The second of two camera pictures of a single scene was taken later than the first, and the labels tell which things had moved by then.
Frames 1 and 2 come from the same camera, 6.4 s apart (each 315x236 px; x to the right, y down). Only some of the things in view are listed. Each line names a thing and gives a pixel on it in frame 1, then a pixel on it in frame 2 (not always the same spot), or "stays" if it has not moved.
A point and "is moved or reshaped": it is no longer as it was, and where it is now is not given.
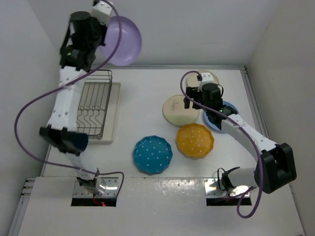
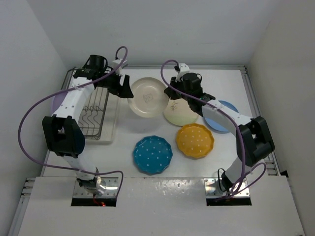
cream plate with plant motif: (174, 112) stays
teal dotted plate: (152, 155) stays
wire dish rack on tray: (97, 110) stays
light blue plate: (213, 125) stays
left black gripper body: (96, 38) → (105, 81)
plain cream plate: (192, 81) → (149, 100)
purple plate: (130, 42) is moved or reshaped
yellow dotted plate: (195, 140) stays
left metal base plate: (111, 189) stays
